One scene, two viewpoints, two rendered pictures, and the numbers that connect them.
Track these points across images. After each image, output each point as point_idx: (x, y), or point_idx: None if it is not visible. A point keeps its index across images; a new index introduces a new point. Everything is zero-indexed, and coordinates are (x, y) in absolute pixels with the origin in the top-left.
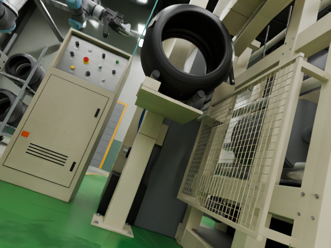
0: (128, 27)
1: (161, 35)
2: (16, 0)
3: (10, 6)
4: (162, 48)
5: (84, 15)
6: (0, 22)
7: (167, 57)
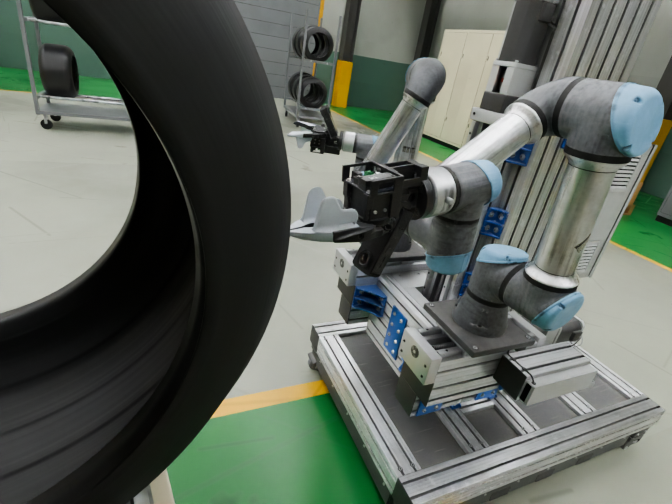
0: (310, 203)
1: (133, 199)
2: (539, 249)
3: (525, 267)
4: (108, 250)
5: (425, 226)
6: (510, 305)
7: (71, 281)
